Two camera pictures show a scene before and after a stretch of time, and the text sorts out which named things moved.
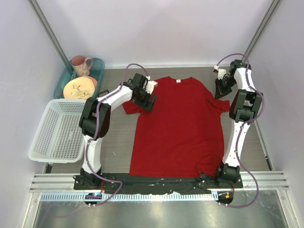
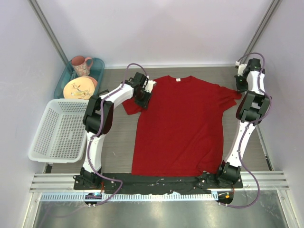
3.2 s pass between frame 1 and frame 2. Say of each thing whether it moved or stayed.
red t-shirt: stayed
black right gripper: moved
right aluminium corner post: stayed
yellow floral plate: stayed
